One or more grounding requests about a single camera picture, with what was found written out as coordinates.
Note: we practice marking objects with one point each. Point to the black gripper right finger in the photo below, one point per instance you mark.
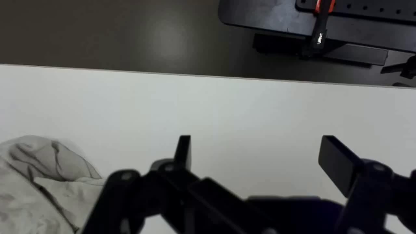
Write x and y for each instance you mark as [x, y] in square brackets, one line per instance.
[368, 190]

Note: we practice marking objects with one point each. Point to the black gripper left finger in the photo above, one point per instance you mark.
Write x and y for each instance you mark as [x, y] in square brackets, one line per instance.
[186, 203]

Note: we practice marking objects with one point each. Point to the grey sweater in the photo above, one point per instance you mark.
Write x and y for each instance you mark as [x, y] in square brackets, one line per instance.
[26, 196]

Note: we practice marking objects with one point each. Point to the orange and black clamp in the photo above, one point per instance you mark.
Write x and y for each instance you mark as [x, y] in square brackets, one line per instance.
[320, 31]

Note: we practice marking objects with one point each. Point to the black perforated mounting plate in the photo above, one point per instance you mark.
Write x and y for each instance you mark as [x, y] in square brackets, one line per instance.
[268, 15]

